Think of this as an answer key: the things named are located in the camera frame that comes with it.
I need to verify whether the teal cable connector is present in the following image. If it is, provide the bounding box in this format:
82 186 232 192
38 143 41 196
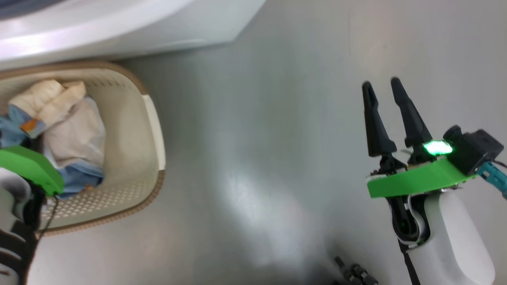
477 161 507 198

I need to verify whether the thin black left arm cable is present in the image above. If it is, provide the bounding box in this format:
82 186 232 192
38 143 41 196
36 194 60 240

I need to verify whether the white front-load washing machine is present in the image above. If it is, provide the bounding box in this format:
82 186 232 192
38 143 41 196
0 0 267 72

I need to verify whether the cream perforated laundry basket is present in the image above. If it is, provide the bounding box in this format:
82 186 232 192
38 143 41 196
0 60 166 237

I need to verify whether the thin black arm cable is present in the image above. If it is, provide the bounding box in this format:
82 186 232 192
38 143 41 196
36 194 60 240
397 237 421 285

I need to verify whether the cream white garment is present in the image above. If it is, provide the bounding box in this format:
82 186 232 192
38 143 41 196
9 79 107 169

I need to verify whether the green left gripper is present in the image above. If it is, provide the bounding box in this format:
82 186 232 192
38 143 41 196
0 145 65 197

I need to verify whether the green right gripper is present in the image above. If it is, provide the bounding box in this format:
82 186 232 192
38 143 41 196
362 77 478 199

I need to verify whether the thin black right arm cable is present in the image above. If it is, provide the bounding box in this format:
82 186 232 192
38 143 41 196
397 237 421 285

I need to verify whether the blue denim patterned garment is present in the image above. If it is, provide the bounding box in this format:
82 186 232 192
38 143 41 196
0 104 105 198

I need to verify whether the black knurled connector plug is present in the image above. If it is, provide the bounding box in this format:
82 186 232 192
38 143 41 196
333 255 379 285

